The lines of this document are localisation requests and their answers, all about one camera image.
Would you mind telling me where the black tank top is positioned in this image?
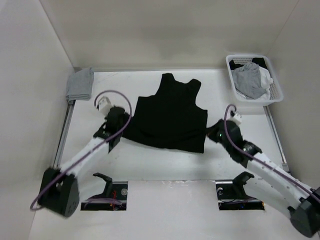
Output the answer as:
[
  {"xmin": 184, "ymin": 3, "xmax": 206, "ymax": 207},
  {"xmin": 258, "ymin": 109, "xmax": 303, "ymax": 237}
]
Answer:
[{"xmin": 122, "ymin": 73, "xmax": 208, "ymax": 154}]

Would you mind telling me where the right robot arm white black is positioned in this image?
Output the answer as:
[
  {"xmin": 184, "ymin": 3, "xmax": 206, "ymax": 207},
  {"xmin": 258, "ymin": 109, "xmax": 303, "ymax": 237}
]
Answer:
[{"xmin": 206, "ymin": 119, "xmax": 320, "ymax": 238}]

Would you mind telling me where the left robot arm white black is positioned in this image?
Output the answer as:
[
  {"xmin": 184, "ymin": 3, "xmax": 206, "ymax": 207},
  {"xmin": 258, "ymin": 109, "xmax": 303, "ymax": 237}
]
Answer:
[{"xmin": 35, "ymin": 106, "xmax": 132, "ymax": 218}]

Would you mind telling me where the folded grey tank top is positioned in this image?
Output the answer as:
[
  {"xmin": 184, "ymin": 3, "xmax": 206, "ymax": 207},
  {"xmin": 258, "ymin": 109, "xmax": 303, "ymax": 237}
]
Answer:
[{"xmin": 66, "ymin": 66, "xmax": 94, "ymax": 104}]

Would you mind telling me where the grey tank top in basket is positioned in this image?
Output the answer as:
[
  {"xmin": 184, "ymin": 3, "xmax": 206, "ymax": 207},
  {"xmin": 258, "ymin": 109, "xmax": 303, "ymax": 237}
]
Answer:
[{"xmin": 231, "ymin": 62, "xmax": 267, "ymax": 100}]

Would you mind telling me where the white tank top in basket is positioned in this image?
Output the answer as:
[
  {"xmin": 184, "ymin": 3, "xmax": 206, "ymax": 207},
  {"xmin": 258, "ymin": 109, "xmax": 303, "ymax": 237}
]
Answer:
[{"xmin": 236, "ymin": 67, "xmax": 274, "ymax": 100}]

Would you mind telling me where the white plastic basket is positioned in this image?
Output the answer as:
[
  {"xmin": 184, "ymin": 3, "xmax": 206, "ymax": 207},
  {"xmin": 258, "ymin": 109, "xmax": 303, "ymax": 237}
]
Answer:
[{"xmin": 225, "ymin": 54, "xmax": 284, "ymax": 107}]

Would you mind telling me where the black garment in basket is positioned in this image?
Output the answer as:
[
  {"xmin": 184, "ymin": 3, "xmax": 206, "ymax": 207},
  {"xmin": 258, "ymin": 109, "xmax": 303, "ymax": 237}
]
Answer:
[{"xmin": 229, "ymin": 57, "xmax": 268, "ymax": 70}]

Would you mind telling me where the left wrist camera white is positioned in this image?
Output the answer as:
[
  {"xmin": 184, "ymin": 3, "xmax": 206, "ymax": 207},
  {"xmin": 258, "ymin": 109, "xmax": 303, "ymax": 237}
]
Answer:
[{"xmin": 97, "ymin": 96, "xmax": 113, "ymax": 116}]

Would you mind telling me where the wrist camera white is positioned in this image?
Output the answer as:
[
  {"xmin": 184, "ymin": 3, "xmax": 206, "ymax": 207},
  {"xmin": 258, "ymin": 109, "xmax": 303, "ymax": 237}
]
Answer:
[
  {"xmin": 97, "ymin": 96, "xmax": 113, "ymax": 116},
  {"xmin": 229, "ymin": 112, "xmax": 242, "ymax": 126}
]

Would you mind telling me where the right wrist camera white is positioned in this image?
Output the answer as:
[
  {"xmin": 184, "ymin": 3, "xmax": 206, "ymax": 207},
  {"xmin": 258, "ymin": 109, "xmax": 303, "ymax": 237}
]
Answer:
[{"xmin": 229, "ymin": 112, "xmax": 242, "ymax": 126}]

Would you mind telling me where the left metal table rail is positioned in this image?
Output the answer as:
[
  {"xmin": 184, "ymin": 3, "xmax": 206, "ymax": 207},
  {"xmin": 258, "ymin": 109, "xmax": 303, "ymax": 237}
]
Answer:
[{"xmin": 49, "ymin": 101, "xmax": 76, "ymax": 169}]

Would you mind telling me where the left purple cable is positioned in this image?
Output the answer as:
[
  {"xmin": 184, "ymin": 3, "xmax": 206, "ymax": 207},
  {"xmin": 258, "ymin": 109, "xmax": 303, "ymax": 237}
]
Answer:
[{"xmin": 29, "ymin": 90, "xmax": 133, "ymax": 211}]

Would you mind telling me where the purple cable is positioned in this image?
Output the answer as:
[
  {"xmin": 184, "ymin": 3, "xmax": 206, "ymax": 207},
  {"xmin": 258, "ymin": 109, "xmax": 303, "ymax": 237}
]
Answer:
[
  {"xmin": 29, "ymin": 90, "xmax": 133, "ymax": 211},
  {"xmin": 224, "ymin": 104, "xmax": 320, "ymax": 203}
]

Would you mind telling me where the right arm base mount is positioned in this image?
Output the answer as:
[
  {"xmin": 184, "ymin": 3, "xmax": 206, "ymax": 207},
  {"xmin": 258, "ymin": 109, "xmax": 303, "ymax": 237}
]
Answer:
[{"xmin": 215, "ymin": 180, "xmax": 265, "ymax": 211}]

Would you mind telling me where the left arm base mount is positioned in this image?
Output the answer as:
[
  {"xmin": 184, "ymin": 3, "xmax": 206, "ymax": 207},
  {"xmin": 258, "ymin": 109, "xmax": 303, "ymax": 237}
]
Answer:
[{"xmin": 80, "ymin": 181, "xmax": 128, "ymax": 212}]

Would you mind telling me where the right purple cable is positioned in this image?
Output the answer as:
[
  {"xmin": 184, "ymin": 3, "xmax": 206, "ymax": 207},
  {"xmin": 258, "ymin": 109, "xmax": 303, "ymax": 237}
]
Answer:
[{"xmin": 224, "ymin": 104, "xmax": 320, "ymax": 203}]

